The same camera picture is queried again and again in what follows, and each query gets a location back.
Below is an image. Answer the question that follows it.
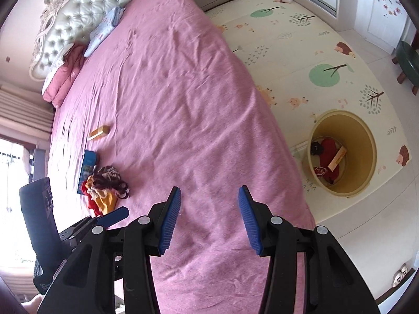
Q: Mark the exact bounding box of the red cloth bag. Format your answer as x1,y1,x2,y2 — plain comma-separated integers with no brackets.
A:
319,138,340,184

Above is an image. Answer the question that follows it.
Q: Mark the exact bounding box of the person's left hand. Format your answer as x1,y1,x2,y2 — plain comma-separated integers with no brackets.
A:
21,294,43,314

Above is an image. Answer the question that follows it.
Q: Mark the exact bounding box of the red fabric piece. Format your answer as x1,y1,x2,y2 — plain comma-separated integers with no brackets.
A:
81,181,102,216

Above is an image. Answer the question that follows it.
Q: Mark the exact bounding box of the green stool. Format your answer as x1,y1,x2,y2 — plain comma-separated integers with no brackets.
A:
392,41,419,96

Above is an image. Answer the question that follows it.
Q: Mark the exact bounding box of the beige curtain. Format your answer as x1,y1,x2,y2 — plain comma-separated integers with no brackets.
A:
1,82,54,142

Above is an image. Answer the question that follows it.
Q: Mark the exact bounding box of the green tufted headboard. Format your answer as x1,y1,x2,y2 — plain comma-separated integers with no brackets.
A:
29,0,131,82

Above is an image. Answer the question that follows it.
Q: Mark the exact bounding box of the red white wrapper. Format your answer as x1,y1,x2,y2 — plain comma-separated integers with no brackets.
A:
314,167,328,177

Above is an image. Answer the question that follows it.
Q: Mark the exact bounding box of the gold slim box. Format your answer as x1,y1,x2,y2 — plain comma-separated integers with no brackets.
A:
327,146,347,172

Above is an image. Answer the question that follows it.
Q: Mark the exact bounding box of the dark grey sock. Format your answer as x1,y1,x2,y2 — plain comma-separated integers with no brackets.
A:
310,141,324,155

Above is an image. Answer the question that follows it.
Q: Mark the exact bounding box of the folded pink quilt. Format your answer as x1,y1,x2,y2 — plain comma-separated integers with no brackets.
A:
42,43,87,109

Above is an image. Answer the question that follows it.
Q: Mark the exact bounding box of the blue carton box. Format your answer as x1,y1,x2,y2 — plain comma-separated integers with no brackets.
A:
77,150,97,194

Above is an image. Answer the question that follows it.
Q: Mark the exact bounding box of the dark maroon glove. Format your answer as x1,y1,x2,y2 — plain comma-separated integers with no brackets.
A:
93,165,130,199

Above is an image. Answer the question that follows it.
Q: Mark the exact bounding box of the amber perfume bottle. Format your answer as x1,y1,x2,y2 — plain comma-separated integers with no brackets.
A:
87,126,110,141

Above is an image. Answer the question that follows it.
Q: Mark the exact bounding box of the folded light blue blanket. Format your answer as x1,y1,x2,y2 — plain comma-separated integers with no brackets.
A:
84,7,125,58

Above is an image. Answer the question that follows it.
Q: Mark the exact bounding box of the cartoon play mat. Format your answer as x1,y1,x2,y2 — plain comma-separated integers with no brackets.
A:
208,0,411,222

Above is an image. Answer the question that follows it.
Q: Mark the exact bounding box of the yellow trash bin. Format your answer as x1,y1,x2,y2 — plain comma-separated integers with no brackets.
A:
303,110,377,198

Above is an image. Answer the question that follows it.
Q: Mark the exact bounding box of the pink bed sheet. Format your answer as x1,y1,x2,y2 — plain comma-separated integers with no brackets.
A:
48,0,315,313

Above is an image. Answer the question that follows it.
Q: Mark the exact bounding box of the mustard drawstring pouch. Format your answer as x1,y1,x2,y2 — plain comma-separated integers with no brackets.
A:
86,175,117,215

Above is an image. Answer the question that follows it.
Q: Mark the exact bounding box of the striped white pillow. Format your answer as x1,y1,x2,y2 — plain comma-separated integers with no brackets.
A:
41,43,75,95

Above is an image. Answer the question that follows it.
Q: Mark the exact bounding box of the white sliding wardrobe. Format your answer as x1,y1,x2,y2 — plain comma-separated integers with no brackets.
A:
295,0,418,54

